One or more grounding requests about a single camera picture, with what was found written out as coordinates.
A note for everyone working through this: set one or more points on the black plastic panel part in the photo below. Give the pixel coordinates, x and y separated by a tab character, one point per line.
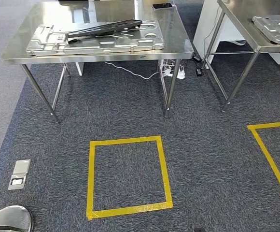
101	30

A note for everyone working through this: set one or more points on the steel workbench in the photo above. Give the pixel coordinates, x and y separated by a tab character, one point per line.
238	22
173	38

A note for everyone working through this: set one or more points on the stamped metal sheet part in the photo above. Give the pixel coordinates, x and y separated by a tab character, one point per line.
93	46
275	30

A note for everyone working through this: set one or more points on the white power strip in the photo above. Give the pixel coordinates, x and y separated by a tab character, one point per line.
181	75

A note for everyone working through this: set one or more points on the black power adapter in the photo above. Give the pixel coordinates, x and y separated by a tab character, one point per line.
199	72
196	59

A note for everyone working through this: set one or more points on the yellow floor tape square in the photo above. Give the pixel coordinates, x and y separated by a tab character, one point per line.
270	160
90	179

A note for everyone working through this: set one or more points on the white panel leg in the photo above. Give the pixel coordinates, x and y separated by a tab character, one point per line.
79	69

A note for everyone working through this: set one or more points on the black phone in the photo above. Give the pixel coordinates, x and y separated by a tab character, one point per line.
162	5

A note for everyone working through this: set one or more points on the floor outlet cover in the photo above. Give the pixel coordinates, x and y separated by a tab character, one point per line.
22	167

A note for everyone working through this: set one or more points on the open floor outlet box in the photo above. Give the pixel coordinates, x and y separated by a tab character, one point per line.
17	182

